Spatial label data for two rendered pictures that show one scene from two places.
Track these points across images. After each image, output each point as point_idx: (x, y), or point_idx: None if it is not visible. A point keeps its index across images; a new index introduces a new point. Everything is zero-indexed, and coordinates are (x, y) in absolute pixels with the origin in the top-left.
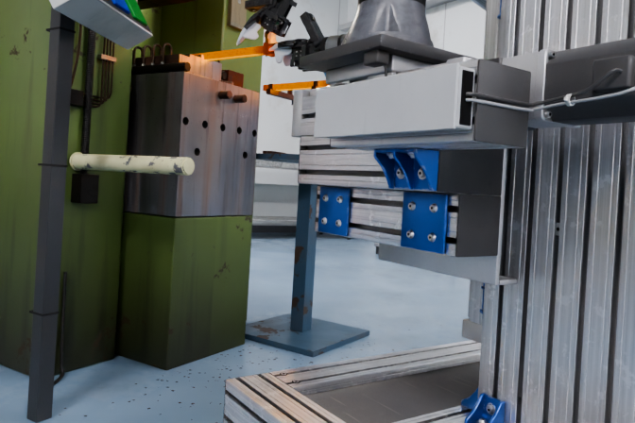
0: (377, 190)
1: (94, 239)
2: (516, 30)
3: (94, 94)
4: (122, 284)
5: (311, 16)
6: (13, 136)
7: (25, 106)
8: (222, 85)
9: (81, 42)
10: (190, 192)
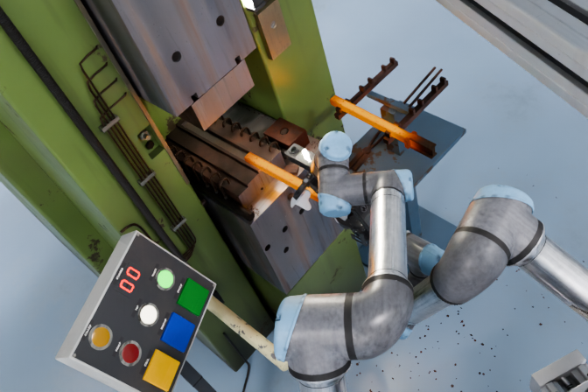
0: None
1: (233, 303)
2: None
3: (184, 248)
4: (262, 295)
5: (362, 209)
6: None
7: None
8: (289, 188)
9: (153, 236)
10: (291, 272)
